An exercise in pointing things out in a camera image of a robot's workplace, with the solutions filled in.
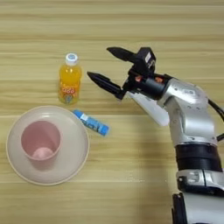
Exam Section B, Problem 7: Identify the white rectangular remote device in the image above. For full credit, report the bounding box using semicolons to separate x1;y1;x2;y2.
126;90;171;128

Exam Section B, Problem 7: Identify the pink plastic cup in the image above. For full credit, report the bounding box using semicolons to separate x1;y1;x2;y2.
20;120;62;171

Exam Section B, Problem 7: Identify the black box with white label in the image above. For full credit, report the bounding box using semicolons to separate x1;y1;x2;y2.
133;45;158;78

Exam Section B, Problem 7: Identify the orange juice bottle white cap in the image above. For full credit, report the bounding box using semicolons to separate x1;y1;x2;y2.
57;52;84;106

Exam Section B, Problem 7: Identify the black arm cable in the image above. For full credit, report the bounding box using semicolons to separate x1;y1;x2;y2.
206;98;224;143

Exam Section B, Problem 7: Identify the beige round plate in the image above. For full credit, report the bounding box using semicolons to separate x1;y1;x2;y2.
5;105;91;186

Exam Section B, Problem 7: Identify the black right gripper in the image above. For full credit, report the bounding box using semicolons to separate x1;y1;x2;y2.
86;45;173;102

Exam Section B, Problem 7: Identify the blue tube with white print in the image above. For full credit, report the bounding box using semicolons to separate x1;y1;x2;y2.
72;108;111;137

